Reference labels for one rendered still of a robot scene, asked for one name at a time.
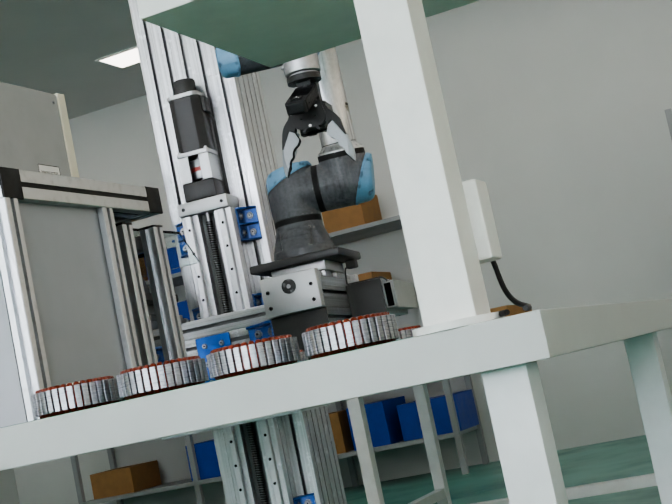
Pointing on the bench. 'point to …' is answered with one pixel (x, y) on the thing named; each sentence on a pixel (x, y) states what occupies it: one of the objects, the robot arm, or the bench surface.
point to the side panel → (65, 295)
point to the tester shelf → (81, 193)
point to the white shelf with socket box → (397, 147)
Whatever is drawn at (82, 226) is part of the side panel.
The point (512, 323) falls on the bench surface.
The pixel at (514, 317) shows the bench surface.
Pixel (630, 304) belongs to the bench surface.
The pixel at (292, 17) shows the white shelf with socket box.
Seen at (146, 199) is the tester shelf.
